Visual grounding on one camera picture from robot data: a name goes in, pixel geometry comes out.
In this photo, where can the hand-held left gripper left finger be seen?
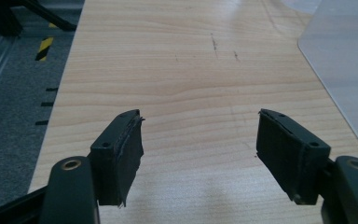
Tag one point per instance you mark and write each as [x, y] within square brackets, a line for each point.
[118, 161]

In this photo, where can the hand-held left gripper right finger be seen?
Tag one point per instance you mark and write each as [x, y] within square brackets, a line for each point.
[289, 155]

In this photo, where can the translucent grey plastic mat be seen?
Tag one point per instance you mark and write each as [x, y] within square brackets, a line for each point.
[343, 59]

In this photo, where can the yellow black striped floor tape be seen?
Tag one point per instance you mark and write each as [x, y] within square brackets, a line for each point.
[44, 48]

